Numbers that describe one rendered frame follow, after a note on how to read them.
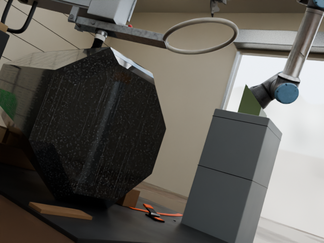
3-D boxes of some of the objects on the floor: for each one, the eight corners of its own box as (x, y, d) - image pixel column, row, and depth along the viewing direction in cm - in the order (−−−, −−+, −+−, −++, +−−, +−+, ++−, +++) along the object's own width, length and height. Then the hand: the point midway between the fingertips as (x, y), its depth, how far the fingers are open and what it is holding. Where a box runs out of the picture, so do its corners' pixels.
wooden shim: (40, 213, 130) (41, 209, 130) (28, 205, 136) (29, 201, 137) (91, 220, 147) (92, 216, 148) (78, 212, 154) (79, 209, 154)
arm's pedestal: (199, 224, 274) (229, 124, 286) (261, 249, 246) (291, 136, 258) (169, 222, 233) (206, 104, 245) (238, 250, 206) (276, 116, 217)
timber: (135, 208, 233) (140, 191, 234) (122, 206, 224) (128, 188, 226) (108, 195, 254) (114, 180, 255) (95, 193, 245) (101, 177, 247)
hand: (218, 11), depth 203 cm, fingers open, 14 cm apart
